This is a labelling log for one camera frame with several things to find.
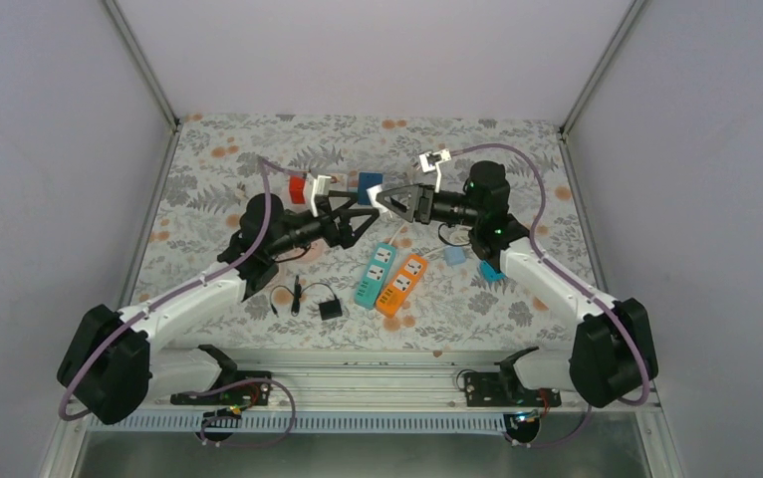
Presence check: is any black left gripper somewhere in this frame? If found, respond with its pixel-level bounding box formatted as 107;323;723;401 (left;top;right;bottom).
267;189;379;257

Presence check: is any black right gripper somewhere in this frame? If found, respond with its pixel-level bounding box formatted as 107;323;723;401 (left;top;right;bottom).
377;183;482;228

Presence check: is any blue cube socket adapter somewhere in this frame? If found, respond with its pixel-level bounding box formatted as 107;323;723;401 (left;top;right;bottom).
357;171;383;205

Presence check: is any red cube socket adapter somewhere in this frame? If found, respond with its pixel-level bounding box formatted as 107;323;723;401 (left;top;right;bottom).
288;175;308;205

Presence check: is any teal power strip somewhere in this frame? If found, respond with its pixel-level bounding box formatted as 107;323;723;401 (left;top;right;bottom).
354;242;397;310

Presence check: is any orange power strip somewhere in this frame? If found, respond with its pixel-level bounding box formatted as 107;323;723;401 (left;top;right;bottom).
376;254;428;317

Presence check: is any white cube socket adapter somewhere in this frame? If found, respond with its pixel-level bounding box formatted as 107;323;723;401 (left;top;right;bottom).
329;173;349;191

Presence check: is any light blue small adapter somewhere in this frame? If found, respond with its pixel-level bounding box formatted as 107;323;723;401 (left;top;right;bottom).
443;246;467;267

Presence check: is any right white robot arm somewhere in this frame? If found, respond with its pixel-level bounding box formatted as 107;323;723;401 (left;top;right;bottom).
371;160;658;408

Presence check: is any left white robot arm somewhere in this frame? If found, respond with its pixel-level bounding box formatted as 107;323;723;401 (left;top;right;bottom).
56;191;381;424

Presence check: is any floral patterned table mat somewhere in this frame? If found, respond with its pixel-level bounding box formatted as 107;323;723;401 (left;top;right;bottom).
131;114;594;352

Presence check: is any cyan small adapter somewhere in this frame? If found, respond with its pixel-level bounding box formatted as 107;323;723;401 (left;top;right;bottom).
479;261;505;283

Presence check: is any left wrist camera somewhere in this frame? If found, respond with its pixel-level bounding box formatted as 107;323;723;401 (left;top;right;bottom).
303;174;333;218

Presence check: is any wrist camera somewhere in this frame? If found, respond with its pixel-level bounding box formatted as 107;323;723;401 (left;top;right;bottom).
417;148;452;192
303;174;333;218

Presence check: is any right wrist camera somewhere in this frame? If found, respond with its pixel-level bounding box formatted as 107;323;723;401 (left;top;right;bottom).
417;148;452;192

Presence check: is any black power adapter with cable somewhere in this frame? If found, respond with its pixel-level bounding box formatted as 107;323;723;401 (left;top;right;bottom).
269;275;345;323

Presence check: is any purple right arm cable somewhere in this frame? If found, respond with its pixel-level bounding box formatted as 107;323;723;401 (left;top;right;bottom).
450;142;652;407

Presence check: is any aluminium front rail base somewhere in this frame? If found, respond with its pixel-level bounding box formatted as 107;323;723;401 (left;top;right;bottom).
41;350;683;477

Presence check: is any aluminium corner frame post left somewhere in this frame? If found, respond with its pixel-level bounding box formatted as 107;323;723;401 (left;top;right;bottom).
101;0;179;131

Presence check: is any aluminium corner frame post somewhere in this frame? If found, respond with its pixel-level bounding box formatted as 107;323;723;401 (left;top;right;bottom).
101;0;179;131
559;0;647;142

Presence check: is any aluminium corner frame post right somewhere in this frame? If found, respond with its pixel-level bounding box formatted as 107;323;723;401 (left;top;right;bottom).
559;0;647;142

